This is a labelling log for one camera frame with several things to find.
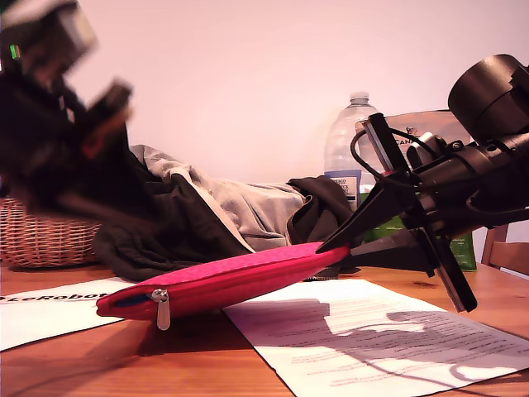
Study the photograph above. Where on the woven wicker basket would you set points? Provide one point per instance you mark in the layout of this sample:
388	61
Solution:
41	244

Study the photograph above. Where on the silver zipper pull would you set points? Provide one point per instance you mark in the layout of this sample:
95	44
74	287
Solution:
163	310

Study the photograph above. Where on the large clear water bottle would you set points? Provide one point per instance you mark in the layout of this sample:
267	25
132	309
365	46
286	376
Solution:
341	140

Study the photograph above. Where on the white sheet with LeRobot print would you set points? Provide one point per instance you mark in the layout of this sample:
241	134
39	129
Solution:
41	322

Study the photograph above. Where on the silver green pet food bag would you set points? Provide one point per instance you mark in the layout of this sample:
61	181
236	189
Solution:
465	256

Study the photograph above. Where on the dark brown grey-lined garment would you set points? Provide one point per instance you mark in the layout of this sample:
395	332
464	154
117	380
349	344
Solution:
186	231

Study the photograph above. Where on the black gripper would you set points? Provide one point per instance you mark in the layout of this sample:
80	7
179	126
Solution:
438	178

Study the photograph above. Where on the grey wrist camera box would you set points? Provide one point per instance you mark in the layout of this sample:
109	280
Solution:
70	29
427	140

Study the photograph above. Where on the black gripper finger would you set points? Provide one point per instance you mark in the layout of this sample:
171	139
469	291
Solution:
103	202
120	161

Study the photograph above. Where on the red fabric zip pouch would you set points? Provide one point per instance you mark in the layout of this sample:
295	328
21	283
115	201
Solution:
227	277

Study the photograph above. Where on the wooden chair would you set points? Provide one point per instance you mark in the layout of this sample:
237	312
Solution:
508	254

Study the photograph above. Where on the white sheet with printed text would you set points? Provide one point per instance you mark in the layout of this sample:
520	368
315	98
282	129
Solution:
372	297

